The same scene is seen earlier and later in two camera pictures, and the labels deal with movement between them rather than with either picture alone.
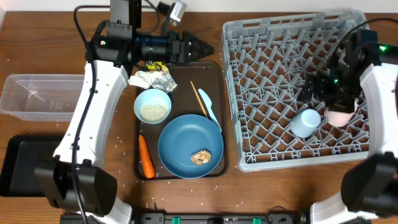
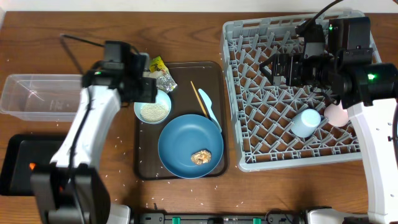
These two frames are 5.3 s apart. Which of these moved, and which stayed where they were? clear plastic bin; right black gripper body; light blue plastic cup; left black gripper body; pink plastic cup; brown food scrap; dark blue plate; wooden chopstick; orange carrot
Moved: left black gripper body; right black gripper body; orange carrot
Stayed: pink plastic cup; light blue plastic cup; wooden chopstick; dark blue plate; brown food scrap; clear plastic bin
